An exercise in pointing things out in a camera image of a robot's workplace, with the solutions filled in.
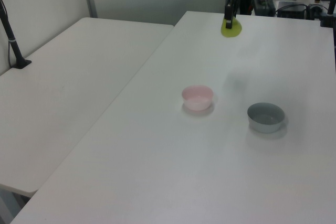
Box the green pear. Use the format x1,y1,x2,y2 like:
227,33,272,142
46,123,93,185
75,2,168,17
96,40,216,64
220,18,243,38

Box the black pole with base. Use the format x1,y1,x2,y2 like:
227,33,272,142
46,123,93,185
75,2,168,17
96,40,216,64
0,0,33,70

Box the pink plastic bowl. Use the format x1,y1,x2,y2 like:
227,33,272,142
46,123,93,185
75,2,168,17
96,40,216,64
181,84,214,112

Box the green and black case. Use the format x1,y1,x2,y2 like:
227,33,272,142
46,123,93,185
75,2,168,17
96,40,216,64
252,0,277,16

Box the black coiled cables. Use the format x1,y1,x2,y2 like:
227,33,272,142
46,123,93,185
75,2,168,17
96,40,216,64
307,3,324,20

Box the grey plastic bowl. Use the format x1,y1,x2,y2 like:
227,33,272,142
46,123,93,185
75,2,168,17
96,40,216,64
247,102,286,134

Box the black equipment box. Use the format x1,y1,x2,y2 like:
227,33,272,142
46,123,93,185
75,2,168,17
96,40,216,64
277,1,308,19

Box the black clamped camera pole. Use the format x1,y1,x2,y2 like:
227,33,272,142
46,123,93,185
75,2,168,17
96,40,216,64
319,0,336,28

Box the white side table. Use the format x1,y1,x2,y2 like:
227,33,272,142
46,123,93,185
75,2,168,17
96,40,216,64
0,17,175,198

